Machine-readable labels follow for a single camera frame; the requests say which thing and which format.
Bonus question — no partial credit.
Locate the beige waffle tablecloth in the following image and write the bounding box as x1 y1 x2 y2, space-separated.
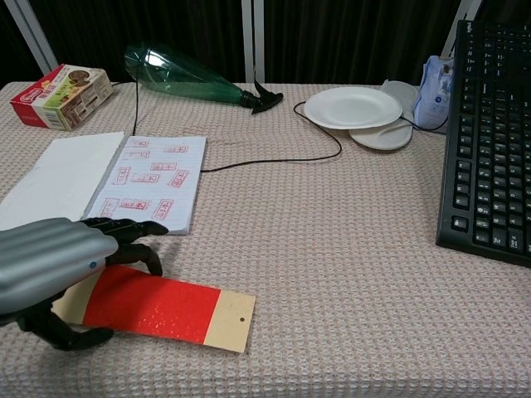
0 81 531 398

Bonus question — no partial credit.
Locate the green plastic spray bottle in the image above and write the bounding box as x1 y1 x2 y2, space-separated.
123 41 285 116

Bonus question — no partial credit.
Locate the large white paper plate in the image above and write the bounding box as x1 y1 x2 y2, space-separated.
303 85 404 130

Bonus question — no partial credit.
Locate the black computer keyboard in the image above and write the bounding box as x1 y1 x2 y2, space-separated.
435 19 531 269

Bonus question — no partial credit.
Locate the blue white soft pack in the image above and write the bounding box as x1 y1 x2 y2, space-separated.
411 55 455 134

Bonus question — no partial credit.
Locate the thin black keyboard cable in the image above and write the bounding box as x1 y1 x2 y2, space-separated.
110 78 451 173

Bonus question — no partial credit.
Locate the black pleated curtain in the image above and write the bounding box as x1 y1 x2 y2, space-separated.
0 0 531 86

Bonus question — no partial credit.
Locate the white metal frame post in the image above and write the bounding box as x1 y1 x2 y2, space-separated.
2 0 59 76
241 0 266 84
441 0 483 59

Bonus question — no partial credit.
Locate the yellow cover notebook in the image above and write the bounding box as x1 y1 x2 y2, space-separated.
0 131 208 237

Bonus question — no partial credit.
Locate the red green cookie box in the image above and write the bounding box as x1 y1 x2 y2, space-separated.
8 63 114 132

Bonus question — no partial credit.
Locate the red and tan card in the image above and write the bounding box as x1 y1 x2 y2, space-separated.
50 265 257 354

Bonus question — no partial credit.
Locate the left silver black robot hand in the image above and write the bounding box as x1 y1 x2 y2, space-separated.
0 217 170 352

